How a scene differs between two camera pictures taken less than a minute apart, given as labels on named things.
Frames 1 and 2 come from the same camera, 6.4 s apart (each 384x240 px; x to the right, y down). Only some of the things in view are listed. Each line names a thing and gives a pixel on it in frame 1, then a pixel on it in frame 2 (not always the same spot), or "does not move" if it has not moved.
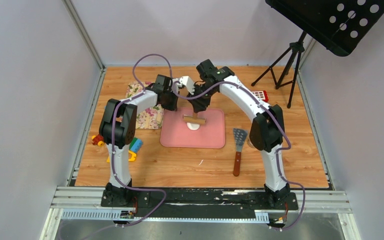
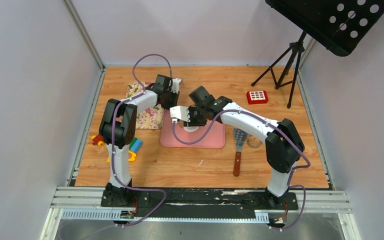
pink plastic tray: (175, 133) does not move
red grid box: (261, 94) does not move
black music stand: (339, 25) does not move
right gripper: (198, 104) to (192, 123)
